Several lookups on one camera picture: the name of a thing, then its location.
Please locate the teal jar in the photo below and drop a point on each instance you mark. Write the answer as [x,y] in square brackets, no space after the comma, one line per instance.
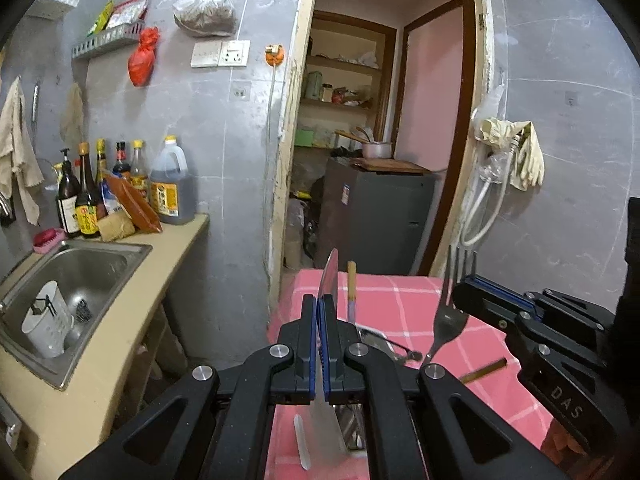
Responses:
[314,86]

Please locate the dark bottle with yellow label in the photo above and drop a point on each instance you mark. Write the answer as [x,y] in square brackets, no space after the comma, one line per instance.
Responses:
[87,210]

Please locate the grey cabinet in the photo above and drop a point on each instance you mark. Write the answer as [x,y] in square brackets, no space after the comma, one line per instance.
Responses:
[370,220]

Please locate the green box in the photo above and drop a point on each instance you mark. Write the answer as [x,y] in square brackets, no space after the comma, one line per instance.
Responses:
[304,138]

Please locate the large dark liquid jug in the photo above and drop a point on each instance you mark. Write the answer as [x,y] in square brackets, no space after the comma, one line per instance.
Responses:
[172,190]

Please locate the pink checked tablecloth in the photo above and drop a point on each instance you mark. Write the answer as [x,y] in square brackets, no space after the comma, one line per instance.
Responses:
[395,305]

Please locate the green snack packet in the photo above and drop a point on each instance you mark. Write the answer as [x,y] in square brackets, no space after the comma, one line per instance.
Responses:
[100,19]

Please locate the person's right hand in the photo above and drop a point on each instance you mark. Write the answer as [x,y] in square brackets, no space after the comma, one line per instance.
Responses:
[560,440]

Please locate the white cup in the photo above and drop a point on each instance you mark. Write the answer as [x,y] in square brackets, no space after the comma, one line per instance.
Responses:
[47,322]

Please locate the steel pot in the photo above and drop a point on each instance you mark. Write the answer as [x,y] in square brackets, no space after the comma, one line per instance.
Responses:
[376,149]

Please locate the red-capped dark bottle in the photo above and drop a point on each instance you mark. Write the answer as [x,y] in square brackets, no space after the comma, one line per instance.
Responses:
[121,162]

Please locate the beige kitchen counter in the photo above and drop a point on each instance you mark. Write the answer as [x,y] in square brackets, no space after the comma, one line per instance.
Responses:
[125,325]

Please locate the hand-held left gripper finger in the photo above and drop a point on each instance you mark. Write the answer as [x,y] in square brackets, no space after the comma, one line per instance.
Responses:
[312,350]
[325,355]

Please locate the red plastic bag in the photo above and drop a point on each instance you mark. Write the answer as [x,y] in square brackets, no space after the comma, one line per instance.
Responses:
[142,60]

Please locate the wooden shelf unit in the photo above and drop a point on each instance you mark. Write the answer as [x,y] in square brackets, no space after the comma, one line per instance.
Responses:
[390,75]

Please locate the cream rubber gloves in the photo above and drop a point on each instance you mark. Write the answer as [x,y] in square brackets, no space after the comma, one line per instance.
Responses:
[527,160]

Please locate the red scrub brush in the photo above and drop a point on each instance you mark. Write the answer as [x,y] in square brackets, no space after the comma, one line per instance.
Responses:
[49,240]

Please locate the hanging beige loofah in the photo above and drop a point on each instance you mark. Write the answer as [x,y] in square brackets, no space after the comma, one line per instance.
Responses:
[72,117]

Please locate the worn door frame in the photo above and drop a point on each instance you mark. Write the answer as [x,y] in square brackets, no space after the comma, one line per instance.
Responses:
[287,135]

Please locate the orange wall hook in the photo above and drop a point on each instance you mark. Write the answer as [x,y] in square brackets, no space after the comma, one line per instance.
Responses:
[274,55]

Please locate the orange-brown packet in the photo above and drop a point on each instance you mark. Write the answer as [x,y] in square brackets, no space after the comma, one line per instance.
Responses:
[135,205]

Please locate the wooden cutting board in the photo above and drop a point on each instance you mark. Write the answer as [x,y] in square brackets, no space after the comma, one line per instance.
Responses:
[390,165]

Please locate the dark pump bottle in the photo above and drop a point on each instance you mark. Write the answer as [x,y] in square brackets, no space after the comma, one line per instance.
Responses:
[67,200]

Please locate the small grey wall outlet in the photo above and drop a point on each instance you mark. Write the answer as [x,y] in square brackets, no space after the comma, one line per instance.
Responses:
[240,92]

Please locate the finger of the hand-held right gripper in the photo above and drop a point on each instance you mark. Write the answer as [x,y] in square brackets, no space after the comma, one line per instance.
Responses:
[500,287]
[485,305]

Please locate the yellow-capped sauce bottle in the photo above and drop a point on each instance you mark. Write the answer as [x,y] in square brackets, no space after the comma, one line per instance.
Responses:
[139,170]

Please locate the steel faucet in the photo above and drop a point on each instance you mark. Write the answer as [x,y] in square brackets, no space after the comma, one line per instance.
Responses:
[5,210]

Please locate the hanging metal utensil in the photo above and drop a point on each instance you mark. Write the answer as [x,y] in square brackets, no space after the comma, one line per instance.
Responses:
[35,105]

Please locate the white wall socket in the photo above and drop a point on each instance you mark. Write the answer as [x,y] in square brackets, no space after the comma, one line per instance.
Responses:
[234,53]

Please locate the beige towel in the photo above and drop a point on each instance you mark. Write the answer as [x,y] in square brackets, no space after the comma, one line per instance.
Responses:
[17,155]

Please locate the steel table knife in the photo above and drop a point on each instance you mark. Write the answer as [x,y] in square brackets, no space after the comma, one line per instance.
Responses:
[328,275]

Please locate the red and white snack packet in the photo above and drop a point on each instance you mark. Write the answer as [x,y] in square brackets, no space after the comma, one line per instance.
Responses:
[127,12]

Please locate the slim yellow-capped bottle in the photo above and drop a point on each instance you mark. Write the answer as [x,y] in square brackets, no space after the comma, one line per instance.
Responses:
[101,157]

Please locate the grey wall shelf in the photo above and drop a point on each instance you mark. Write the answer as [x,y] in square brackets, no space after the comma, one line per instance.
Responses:
[107,40]

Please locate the clear bag with dark contents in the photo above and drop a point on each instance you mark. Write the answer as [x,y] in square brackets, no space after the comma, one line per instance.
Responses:
[205,12]

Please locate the steel sink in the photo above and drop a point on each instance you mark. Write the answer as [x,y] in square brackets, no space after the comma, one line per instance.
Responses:
[95,270]

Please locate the clear plastic bag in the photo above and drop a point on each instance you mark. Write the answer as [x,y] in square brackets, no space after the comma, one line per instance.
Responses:
[495,165]

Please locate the white wall switch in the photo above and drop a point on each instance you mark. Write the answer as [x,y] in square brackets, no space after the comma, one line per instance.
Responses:
[205,55]

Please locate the steel fork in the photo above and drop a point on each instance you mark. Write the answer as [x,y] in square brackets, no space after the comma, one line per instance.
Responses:
[447,322]

